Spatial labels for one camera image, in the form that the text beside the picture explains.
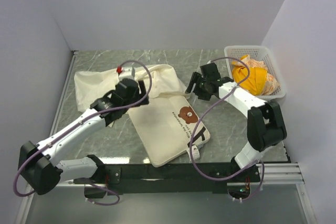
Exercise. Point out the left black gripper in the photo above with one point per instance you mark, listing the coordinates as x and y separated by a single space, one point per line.
142 89

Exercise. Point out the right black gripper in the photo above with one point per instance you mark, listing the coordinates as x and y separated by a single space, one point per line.
197 78

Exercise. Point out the cream pillow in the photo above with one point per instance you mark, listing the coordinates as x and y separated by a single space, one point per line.
168 127

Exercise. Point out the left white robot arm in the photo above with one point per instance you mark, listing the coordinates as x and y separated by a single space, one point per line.
42 164

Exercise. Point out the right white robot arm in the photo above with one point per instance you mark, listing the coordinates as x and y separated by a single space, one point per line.
265 124

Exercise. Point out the yellow orange cloth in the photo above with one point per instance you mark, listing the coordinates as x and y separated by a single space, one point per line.
259 81

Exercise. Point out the white plastic basket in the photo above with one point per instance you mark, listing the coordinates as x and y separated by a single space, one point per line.
259 53

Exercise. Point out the black base bar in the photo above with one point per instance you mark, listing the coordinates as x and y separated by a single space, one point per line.
169 178

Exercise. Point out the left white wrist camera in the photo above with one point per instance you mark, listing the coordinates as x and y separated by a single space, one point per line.
125 73

